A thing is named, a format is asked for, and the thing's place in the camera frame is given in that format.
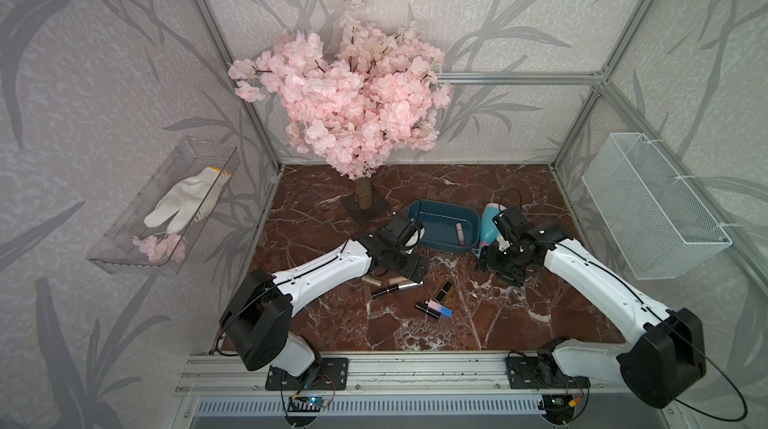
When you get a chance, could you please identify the teal plastic storage box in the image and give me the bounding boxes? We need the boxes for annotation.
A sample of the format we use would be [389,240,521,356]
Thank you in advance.
[406,199,480,254]

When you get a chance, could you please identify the black gold square lipstick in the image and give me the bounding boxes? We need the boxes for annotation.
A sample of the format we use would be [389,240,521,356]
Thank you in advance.
[433,280,454,304]

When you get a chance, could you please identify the pink blue gradient lipstick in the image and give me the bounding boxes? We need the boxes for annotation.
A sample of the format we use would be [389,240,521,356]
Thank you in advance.
[427,300,453,318]

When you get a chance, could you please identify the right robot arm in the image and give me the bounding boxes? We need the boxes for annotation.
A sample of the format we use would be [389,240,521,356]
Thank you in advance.
[479,203,706,409]

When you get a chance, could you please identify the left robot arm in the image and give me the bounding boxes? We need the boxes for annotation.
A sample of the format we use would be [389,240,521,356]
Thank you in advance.
[220,213,428,385]

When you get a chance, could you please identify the beige lipstick tube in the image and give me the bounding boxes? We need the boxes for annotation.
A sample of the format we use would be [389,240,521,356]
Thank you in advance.
[387,276,411,286]

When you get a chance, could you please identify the short gold lipstick tube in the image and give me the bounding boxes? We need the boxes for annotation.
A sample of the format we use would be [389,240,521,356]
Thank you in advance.
[361,275,382,288]

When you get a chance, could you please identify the black lipstick tube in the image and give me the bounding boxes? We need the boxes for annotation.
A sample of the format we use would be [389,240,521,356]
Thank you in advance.
[415,302,441,320]

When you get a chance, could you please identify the black silver mascara tube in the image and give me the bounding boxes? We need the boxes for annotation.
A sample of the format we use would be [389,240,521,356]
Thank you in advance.
[371,281,423,299]

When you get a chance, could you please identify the pink cherry blossom tree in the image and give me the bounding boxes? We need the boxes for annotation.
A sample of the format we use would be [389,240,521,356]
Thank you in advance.
[227,0,453,222]

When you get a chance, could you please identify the right circuit board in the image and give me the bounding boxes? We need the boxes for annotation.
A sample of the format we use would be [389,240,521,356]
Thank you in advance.
[541,394,582,412]

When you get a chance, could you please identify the circuit board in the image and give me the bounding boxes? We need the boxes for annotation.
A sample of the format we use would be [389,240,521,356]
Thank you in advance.
[288,395,334,413]
[541,394,582,412]

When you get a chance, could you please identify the left circuit board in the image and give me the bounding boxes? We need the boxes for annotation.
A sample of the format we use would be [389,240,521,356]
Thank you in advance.
[288,395,334,413]

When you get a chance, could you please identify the white work glove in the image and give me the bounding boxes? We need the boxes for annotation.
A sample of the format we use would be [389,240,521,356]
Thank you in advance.
[143,167,232,234]

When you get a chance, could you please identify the pink flower sprig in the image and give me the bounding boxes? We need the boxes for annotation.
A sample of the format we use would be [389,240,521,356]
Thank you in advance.
[132,233,187,265]

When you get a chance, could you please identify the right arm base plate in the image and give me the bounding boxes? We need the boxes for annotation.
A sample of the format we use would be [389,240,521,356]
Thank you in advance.
[505,351,591,394]

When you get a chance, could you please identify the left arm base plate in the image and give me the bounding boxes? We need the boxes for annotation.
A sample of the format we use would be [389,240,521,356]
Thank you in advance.
[265,357,349,392]

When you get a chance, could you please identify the white wire mesh basket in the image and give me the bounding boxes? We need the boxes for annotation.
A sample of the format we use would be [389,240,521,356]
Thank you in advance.
[582,133,732,280]

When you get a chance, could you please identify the aluminium front rail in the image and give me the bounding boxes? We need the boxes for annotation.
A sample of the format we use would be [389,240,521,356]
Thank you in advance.
[173,350,682,398]

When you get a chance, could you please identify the clear acrylic wall tray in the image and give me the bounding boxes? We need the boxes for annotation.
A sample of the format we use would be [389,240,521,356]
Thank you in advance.
[87,136,241,276]

